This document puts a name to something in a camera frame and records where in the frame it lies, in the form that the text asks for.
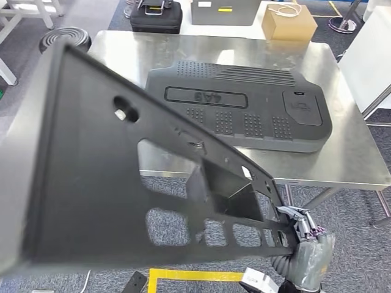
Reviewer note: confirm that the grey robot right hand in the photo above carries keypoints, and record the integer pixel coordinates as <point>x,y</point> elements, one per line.
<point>315,258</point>

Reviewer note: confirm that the black plastic license plate bracket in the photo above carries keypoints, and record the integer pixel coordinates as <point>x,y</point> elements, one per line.
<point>76,182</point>

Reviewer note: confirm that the steel workbench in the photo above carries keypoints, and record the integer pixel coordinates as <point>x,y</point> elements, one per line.
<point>351,153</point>

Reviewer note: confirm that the yellow floor tape square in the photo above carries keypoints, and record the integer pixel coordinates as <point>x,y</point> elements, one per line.
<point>198,276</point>

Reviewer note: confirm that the black plastic engine cover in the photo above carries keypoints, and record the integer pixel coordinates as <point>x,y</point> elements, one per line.
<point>269,105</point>

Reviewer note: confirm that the steel table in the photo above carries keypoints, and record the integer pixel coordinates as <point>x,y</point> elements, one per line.
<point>378,100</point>

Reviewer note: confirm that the white cabinet panel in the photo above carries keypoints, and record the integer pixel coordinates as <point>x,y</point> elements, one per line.
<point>366,60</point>

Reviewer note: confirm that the cardboard box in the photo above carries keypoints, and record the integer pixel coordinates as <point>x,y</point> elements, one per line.
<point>290,28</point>

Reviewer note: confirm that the chrome stanchion base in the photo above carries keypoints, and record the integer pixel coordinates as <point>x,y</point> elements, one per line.
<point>342,25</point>

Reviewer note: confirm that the black robot body plate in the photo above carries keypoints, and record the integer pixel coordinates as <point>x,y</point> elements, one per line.
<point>134,283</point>

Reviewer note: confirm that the black carrying case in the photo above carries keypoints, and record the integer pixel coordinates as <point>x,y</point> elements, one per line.
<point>155,22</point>

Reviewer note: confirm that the black ribbed round stool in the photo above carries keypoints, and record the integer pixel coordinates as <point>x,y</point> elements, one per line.
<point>64,38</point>

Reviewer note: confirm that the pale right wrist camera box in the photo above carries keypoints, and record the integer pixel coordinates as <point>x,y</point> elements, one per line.
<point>257,281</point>

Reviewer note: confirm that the white table frame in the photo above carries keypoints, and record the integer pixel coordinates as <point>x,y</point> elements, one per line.
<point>7,75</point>

